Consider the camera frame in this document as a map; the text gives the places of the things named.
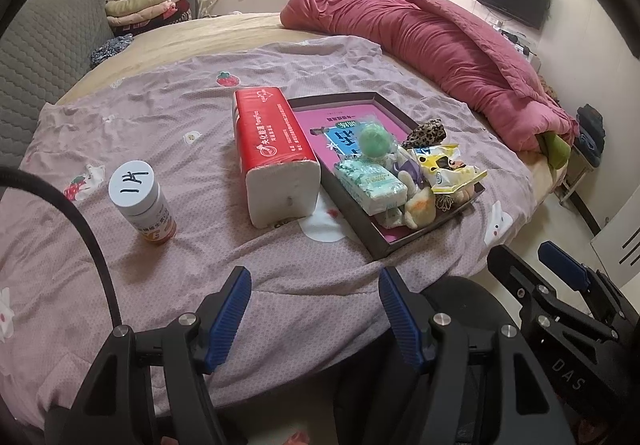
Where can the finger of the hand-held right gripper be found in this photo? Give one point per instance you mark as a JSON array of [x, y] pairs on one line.
[[520, 280], [562, 262]]

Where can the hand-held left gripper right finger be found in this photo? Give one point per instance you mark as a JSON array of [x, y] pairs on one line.
[[400, 320]]

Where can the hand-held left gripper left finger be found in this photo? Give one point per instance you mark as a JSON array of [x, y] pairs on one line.
[[230, 315]]

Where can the cream plush bunny silver crown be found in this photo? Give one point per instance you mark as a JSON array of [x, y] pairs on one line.
[[452, 199]]

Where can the cream plush with purple dress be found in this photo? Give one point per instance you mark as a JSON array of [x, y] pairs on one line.
[[417, 210]]

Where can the dark box tray pink base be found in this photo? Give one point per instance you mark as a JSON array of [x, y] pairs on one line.
[[350, 215]]

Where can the yellow snack packet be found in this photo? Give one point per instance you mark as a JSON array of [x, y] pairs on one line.
[[447, 170]]

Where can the small green tissue pack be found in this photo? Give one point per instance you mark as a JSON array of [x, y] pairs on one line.
[[370, 187]]

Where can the white capped pill bottle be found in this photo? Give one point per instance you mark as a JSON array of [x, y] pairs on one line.
[[142, 210]]

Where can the leopard print scrunchie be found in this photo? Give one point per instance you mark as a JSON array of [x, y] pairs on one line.
[[425, 134]]

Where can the green egg sponge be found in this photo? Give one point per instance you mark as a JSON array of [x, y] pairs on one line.
[[377, 140]]

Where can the white board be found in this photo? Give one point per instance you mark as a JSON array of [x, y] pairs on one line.
[[617, 245]]

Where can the green cloth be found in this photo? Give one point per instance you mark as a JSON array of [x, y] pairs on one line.
[[555, 150]]

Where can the pile of dark clothes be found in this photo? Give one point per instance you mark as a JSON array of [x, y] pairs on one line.
[[590, 132]]

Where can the red tissue pack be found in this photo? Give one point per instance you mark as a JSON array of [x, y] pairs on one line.
[[272, 135]]

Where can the blue printed packet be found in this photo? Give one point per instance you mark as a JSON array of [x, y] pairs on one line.
[[345, 140]]

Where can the lilac printed blanket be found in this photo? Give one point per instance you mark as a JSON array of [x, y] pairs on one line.
[[175, 125]]

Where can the red duvet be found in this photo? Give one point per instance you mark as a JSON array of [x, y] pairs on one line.
[[435, 40]]

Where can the beige bed sheet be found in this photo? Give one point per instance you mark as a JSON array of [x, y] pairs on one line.
[[200, 35]]

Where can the dark patterned cloth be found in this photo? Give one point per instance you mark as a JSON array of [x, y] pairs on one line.
[[112, 50]]

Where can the pile of folded clothes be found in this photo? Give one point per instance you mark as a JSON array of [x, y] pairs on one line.
[[145, 10]]

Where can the grey quilted headboard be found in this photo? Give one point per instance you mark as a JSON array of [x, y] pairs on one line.
[[45, 55]]

